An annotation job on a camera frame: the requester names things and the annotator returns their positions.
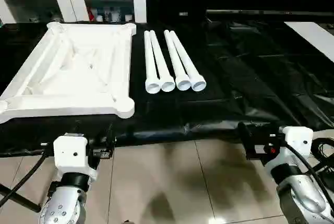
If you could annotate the white plastic table top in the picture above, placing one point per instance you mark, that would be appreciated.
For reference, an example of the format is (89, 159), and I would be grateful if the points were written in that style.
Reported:
(78, 77)

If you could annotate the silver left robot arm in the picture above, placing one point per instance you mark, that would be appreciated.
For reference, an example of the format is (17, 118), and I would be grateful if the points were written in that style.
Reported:
(62, 208)

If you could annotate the small white cup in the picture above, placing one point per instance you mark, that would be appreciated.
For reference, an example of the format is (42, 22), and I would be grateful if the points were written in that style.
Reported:
(99, 18)
(128, 17)

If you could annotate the red box in cabinet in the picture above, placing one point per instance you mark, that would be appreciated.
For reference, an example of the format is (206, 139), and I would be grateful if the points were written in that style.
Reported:
(90, 12)

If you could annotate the white jar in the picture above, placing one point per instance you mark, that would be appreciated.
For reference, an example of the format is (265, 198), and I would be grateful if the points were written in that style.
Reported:
(115, 15)

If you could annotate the black stand rod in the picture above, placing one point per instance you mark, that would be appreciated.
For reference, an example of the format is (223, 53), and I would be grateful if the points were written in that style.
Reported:
(28, 204)

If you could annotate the small white label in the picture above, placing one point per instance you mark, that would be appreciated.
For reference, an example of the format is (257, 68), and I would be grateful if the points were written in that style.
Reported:
(183, 13)

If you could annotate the white plastic table leg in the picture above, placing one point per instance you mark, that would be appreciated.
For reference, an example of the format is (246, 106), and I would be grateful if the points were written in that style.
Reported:
(186, 59)
(150, 59)
(175, 59)
(161, 59)

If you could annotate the white flat board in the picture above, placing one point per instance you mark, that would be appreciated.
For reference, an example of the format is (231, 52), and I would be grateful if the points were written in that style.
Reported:
(313, 38)

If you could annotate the black plastic mat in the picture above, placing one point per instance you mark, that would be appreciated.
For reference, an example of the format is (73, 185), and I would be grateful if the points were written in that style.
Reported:
(235, 91)

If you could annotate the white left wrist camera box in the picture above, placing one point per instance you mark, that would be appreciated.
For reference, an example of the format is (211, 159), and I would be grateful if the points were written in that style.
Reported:
(69, 153)

